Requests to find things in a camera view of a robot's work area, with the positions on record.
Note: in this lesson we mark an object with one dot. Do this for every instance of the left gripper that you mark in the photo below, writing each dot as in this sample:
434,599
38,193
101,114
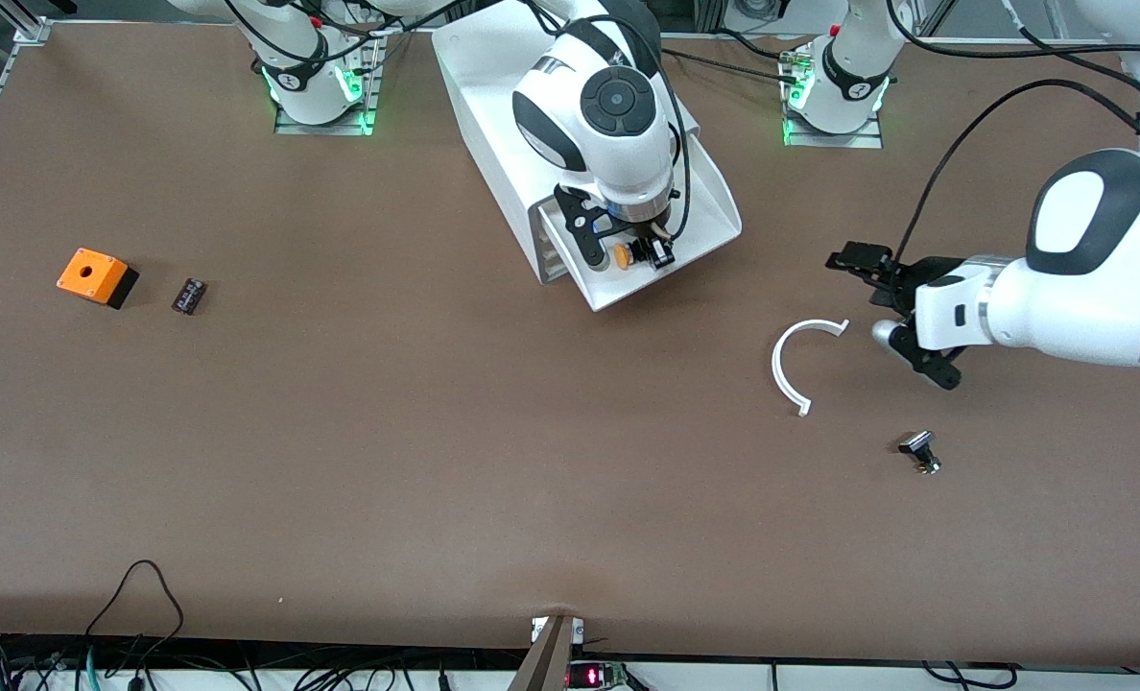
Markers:
927,272

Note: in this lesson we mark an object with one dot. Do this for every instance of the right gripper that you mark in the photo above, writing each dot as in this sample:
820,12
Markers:
643,237

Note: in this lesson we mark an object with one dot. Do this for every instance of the orange push button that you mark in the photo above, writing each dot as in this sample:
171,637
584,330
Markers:
621,257

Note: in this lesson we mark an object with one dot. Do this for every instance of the white plastic drawer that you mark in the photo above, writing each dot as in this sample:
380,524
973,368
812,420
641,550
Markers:
553,251
714,216
543,219
558,272

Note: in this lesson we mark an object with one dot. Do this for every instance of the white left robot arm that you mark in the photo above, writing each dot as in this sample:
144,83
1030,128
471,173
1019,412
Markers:
1088,269

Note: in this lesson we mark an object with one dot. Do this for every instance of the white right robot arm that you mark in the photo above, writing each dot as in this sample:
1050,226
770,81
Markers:
618,96

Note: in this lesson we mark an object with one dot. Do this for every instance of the white drawer cabinet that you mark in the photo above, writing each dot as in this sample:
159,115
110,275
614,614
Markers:
479,86

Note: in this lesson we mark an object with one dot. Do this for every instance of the white curved plastic strip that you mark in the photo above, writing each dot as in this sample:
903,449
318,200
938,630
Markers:
776,369

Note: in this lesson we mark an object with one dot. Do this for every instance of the device with red display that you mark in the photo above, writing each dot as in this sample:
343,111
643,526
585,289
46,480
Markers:
591,676

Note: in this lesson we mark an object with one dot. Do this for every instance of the small black connector block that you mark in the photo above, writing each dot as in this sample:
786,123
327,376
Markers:
189,296

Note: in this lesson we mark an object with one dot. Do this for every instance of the orange box with hole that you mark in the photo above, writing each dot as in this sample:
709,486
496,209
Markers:
90,274

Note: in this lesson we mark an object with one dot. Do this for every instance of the aluminium frame post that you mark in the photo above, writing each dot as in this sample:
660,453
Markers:
712,14

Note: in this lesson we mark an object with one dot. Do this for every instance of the aluminium right arm base plate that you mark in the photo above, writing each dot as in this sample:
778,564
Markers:
287,123

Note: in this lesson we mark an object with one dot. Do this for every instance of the camera mount bar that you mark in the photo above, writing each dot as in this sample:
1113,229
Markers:
549,662

